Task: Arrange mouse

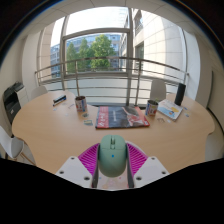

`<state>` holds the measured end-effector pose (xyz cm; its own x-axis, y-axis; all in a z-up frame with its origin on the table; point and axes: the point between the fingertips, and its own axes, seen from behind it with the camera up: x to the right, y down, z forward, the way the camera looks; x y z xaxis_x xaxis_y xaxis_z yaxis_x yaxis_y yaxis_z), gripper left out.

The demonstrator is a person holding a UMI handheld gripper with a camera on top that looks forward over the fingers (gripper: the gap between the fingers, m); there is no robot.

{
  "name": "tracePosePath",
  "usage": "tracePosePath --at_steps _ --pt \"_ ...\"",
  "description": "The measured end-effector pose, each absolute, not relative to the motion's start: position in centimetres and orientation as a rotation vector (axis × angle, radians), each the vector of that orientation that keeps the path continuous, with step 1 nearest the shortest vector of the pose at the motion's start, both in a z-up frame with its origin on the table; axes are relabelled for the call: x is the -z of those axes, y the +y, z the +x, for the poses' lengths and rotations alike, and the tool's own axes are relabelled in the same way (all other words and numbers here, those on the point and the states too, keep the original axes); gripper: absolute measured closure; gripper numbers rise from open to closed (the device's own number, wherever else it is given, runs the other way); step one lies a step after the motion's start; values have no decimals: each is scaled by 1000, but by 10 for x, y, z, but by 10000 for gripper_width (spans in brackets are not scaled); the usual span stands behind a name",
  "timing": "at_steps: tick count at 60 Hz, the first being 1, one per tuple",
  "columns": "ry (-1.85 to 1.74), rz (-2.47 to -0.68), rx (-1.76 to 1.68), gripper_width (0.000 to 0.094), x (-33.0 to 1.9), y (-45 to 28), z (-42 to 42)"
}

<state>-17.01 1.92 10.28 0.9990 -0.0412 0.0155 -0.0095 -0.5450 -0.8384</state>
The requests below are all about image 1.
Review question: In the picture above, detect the black office printer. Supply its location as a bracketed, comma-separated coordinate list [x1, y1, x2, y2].
[2, 81, 29, 126]

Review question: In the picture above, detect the printed cup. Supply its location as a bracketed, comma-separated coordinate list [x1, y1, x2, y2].
[145, 99, 159, 117]
[74, 95, 89, 113]

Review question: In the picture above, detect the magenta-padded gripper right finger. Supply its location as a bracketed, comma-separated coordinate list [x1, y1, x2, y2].
[125, 142, 171, 189]

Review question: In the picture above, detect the red and black magazine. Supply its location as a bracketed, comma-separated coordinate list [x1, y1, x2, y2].
[94, 105, 151, 130]

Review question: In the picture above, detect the dark blue small box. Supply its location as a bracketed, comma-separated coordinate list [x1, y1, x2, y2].
[52, 94, 68, 108]

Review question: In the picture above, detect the mint green computer mouse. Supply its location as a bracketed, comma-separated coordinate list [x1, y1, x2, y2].
[97, 134, 129, 178]

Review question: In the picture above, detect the white printed booklet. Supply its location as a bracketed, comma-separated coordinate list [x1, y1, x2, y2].
[156, 98, 184, 122]

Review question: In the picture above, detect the metal window railing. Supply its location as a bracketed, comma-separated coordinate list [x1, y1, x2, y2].
[34, 56, 190, 106]

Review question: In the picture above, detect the black cylindrical speaker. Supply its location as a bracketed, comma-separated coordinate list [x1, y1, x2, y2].
[174, 82, 187, 107]

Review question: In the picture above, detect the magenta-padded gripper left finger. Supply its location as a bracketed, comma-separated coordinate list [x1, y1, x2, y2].
[54, 142, 101, 189]

